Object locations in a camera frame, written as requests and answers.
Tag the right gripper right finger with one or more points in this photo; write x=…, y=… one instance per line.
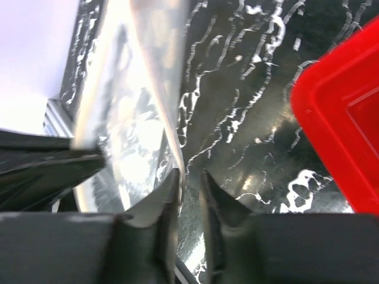
x=245, y=247

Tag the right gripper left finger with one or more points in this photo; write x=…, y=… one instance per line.
x=137, y=246

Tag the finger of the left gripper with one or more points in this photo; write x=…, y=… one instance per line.
x=36, y=170

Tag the polka dot zip bag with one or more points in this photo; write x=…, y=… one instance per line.
x=129, y=103

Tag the red plastic tray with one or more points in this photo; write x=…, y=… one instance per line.
x=335, y=101

